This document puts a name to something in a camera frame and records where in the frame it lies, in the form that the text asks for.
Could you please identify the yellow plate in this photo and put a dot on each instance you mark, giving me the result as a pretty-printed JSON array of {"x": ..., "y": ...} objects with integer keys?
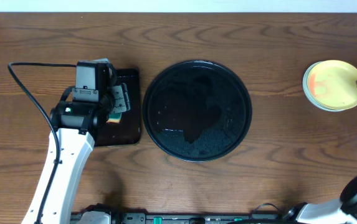
[{"x": 333, "y": 84}]

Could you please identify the green yellow sponge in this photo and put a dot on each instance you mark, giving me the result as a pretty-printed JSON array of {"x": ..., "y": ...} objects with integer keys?
[{"x": 114, "y": 118}]

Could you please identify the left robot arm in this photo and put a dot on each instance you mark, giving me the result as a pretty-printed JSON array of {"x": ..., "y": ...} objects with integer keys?
[{"x": 83, "y": 109}]

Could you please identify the black round tray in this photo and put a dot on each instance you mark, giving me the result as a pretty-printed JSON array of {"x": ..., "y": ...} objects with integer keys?
[{"x": 197, "y": 110}]

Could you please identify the dark rectangular tray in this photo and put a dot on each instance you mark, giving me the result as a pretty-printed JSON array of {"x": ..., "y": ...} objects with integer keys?
[{"x": 128, "y": 130}]

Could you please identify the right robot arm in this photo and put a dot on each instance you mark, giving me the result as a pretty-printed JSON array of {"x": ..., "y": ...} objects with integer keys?
[{"x": 343, "y": 210}]

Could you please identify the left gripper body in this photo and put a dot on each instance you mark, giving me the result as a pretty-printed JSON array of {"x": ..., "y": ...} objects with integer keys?
[{"x": 116, "y": 101}]

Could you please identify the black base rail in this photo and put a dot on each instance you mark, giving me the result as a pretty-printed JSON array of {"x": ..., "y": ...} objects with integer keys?
[{"x": 97, "y": 217}]

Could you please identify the light blue plate top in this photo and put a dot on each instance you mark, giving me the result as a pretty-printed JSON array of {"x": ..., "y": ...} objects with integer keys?
[{"x": 308, "y": 92}]

